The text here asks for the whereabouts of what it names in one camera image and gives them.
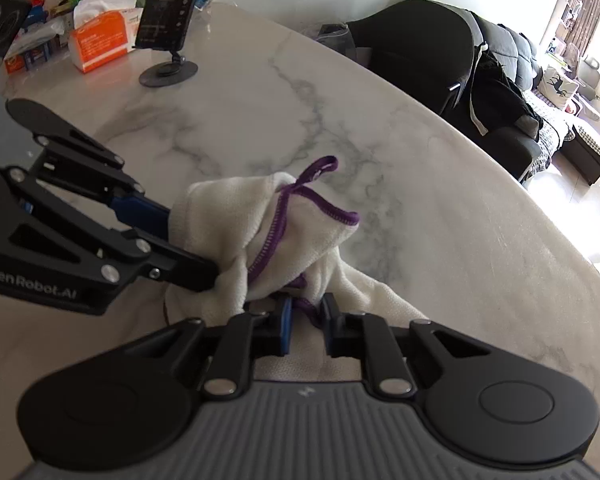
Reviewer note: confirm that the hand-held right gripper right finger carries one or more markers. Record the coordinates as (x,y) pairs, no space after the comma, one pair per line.
(329,335)

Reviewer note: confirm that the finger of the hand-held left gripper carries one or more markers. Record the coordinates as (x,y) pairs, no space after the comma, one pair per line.
(190,271)
(140,212)

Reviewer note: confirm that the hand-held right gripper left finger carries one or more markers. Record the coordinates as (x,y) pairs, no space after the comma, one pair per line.
(286,327)

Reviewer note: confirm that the white towel with purple edge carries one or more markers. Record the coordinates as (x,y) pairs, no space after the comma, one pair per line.
(220,220)

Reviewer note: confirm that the white plastic bag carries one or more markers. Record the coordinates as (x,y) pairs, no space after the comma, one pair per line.
(40,30)

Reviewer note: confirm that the blue plastic rack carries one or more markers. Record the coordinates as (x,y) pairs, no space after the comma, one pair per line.
(35,54)

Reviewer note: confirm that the orange tissue box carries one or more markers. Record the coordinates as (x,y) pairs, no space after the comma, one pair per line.
(100,40)

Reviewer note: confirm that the black phone stand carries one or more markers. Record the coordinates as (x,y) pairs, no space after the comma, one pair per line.
(169,72)

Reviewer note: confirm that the dark grey sofa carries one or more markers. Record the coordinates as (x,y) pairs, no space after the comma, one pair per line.
(512,152)

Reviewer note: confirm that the black round chair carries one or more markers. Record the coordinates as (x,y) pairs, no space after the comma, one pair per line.
(410,55)

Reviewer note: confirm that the patterned sofa blanket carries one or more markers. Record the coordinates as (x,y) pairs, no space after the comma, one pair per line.
(550,132)

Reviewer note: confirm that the checkered ottoman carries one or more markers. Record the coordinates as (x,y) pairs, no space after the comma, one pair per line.
(590,152)

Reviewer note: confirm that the white deer print cushion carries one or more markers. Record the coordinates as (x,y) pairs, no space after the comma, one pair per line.
(557,84)

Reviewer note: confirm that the grey recliner chair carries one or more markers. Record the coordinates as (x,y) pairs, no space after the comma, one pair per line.
(587,77)

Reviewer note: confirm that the cluttered white shelf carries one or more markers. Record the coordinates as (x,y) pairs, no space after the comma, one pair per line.
(567,15)

